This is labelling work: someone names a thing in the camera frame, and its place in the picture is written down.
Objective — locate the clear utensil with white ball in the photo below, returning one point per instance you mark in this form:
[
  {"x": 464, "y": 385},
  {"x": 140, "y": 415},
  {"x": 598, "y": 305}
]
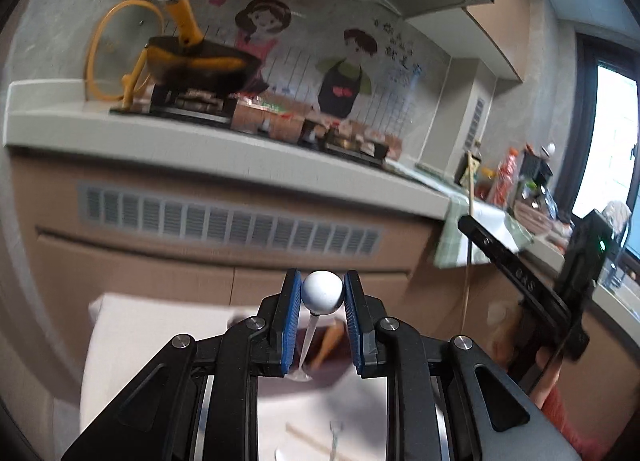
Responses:
[{"x": 322, "y": 291}]

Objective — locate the wooden chopstick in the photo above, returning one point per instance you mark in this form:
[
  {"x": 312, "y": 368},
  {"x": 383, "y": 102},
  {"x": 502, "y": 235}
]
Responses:
[{"x": 307, "y": 438}]

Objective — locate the grey vent grille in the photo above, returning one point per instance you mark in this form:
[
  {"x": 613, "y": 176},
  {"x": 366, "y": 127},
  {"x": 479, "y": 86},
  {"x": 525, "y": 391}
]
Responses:
[{"x": 230, "y": 223}]

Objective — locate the orange bottle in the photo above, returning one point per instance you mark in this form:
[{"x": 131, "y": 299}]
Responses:
[{"x": 504, "y": 176}]

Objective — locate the black gas stove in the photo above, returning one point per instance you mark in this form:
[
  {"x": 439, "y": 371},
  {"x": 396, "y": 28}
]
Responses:
[{"x": 210, "y": 108}]

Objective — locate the person's right forearm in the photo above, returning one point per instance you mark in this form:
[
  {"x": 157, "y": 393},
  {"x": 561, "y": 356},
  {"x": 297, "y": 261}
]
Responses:
[{"x": 570, "y": 428}]

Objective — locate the clear plastic fork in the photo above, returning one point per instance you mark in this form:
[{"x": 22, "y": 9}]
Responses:
[{"x": 335, "y": 438}]

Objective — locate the glass lid with yellow rim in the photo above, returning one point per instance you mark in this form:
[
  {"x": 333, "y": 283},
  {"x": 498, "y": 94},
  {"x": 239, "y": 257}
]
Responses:
[{"x": 107, "y": 41}]

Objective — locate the window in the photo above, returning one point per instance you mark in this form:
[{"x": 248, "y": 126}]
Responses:
[{"x": 612, "y": 141}]

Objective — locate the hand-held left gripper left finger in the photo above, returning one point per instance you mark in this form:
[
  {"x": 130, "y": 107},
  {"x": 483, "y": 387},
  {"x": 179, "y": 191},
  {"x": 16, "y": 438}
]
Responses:
[{"x": 291, "y": 328}]

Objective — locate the black box on counter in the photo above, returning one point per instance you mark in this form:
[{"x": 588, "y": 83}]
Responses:
[{"x": 536, "y": 166}]

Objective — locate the faucet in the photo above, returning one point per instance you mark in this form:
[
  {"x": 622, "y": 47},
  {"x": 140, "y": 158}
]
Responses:
[{"x": 620, "y": 261}]

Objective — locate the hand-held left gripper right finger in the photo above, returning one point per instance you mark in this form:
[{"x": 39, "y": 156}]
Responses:
[{"x": 352, "y": 328}]

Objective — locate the wooden upper cabinet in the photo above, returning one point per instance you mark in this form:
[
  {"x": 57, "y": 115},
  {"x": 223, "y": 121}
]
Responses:
[{"x": 500, "y": 21}]

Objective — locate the cartoon wall poster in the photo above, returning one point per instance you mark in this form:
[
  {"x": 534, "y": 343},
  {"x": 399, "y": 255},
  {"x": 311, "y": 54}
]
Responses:
[{"x": 310, "y": 56}]

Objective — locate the green checked cloth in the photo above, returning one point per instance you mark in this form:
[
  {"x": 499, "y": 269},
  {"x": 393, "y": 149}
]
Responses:
[{"x": 450, "y": 241}]

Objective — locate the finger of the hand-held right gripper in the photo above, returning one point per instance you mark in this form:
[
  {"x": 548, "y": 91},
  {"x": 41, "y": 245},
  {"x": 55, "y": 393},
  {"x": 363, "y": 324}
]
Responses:
[{"x": 505, "y": 266}]

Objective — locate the person's right hand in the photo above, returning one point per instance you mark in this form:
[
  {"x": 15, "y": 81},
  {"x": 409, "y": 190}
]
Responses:
[{"x": 544, "y": 380}]

